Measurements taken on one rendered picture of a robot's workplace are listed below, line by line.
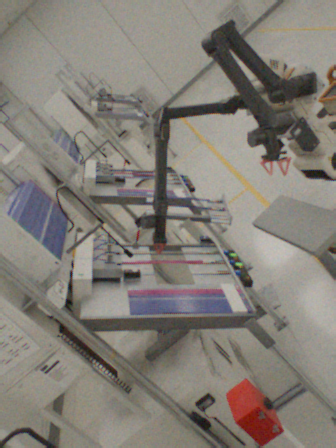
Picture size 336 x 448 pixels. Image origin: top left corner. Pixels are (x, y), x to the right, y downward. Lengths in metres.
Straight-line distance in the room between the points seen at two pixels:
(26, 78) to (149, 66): 2.40
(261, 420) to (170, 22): 8.67
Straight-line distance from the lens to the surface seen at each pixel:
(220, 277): 2.18
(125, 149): 6.65
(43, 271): 1.83
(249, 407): 1.61
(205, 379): 2.06
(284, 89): 2.03
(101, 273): 2.07
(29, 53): 9.69
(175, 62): 9.72
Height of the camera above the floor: 1.90
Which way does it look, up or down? 22 degrees down
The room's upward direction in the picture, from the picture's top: 43 degrees counter-clockwise
